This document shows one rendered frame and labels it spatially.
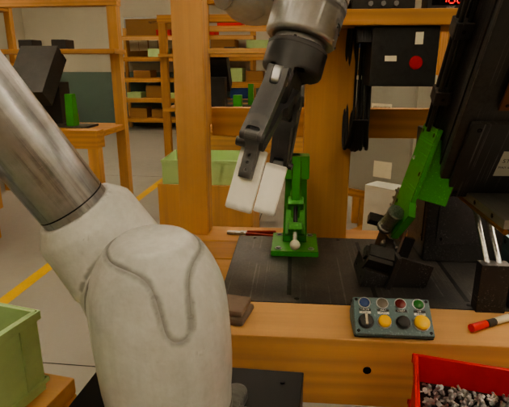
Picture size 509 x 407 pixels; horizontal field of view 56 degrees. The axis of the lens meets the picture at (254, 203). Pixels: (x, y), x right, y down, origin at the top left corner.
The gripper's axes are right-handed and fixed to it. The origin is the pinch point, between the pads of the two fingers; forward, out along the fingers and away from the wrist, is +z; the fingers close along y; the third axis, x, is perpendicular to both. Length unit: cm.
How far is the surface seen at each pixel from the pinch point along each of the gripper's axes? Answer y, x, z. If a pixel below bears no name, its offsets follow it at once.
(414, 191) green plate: 53, -22, -11
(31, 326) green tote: 20, 40, 34
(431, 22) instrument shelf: 66, -16, -55
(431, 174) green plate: 53, -24, -16
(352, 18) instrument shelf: 63, 3, -51
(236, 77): 690, 251, -182
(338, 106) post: 81, 3, -32
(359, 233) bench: 100, -13, 2
